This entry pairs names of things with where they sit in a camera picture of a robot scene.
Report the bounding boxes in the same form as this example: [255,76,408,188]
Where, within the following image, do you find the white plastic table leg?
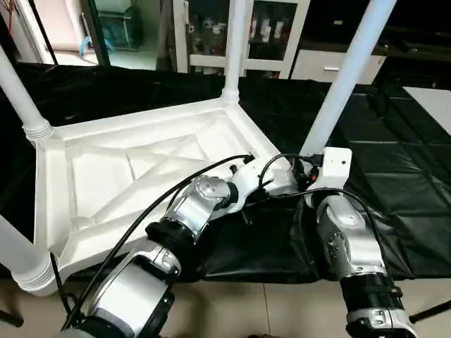
[221,0,252,106]
[0,215,58,296]
[0,46,56,145]
[299,0,397,159]

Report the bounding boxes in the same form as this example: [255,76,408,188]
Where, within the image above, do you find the white plastic table top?
[32,95,300,279]

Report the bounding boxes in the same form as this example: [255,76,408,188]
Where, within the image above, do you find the black table mat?
[0,62,451,284]

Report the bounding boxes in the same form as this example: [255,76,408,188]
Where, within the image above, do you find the white drawer unit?
[290,49,387,85]

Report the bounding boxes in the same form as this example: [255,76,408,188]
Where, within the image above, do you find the white glass door cabinet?
[173,0,312,80]

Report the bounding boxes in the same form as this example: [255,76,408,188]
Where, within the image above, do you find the teal plastic stool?
[95,6,145,51]

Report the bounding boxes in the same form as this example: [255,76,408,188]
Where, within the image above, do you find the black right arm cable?
[255,153,395,282]

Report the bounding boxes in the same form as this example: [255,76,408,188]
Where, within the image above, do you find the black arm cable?
[49,154,256,332]
[255,153,395,282]

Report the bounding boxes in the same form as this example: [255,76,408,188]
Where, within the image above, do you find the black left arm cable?
[49,154,256,332]

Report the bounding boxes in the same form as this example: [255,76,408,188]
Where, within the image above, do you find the black metal table frame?
[409,300,451,325]

